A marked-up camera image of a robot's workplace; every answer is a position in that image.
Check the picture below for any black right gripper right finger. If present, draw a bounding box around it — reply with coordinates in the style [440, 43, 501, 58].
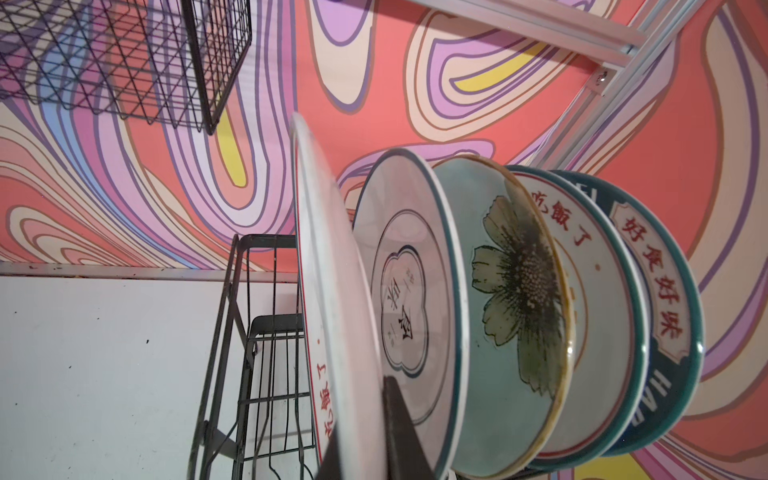
[383, 376, 435, 480]

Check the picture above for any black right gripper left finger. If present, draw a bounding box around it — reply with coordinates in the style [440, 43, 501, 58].
[315, 428, 342, 480]

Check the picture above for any small orange sunburst plate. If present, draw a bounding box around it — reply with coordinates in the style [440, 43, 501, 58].
[292, 114, 387, 479]

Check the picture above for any light blue flower plate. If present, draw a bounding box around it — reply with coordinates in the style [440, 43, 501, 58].
[434, 155, 576, 479]

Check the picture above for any large orange sunburst plate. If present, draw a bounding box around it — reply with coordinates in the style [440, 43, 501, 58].
[510, 165, 649, 472]

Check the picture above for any white plate green quatrefoil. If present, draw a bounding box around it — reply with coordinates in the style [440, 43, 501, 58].
[352, 148, 469, 479]

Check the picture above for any green rim lettered plate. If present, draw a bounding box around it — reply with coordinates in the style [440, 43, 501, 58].
[556, 170, 705, 457]

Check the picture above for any black two-tier dish rack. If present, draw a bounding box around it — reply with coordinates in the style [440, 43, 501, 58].
[186, 234, 319, 479]

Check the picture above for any black wire basket back wall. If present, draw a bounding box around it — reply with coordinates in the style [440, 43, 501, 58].
[1, 0, 253, 134]

